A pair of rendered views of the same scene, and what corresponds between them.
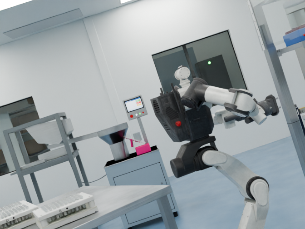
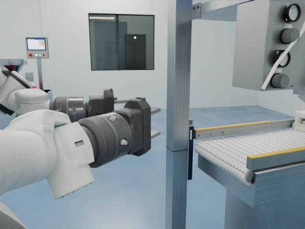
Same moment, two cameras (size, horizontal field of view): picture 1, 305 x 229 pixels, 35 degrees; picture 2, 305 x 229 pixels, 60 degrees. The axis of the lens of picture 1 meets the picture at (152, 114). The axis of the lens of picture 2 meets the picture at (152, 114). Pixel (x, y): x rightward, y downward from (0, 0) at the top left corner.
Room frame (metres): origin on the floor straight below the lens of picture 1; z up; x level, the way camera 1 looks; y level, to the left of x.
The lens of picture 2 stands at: (2.27, -0.62, 1.17)
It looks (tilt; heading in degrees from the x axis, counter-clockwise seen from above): 13 degrees down; 350
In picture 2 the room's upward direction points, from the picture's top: straight up
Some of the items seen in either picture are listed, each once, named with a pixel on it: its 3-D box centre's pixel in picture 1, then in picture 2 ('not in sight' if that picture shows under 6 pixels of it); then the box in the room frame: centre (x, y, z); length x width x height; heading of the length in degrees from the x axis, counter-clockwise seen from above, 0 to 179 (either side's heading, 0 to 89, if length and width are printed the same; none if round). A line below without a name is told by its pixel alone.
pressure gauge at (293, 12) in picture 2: not in sight; (292, 12); (2.81, -1.02, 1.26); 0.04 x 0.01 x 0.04; 102
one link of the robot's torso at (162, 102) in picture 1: (184, 111); not in sight; (2.82, -0.18, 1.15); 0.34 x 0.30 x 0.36; 12
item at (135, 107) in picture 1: (140, 123); (38, 64); (5.58, 0.17, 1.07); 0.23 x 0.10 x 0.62; 92
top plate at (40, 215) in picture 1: (62, 205); not in sight; (2.13, 0.51, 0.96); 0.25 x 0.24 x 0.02; 20
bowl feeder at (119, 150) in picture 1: (122, 141); (13, 76); (5.48, 0.42, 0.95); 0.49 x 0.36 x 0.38; 92
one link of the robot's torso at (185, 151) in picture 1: (194, 156); not in sight; (2.81, -0.15, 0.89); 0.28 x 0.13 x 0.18; 102
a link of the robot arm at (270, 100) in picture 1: (268, 107); (122, 132); (2.77, -0.65, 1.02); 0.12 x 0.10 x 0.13; 134
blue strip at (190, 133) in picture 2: (301, 121); (190, 153); (3.12, -0.90, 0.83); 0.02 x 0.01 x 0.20; 102
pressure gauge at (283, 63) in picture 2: not in sight; (281, 58); (2.81, -1.00, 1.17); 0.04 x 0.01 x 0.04; 102
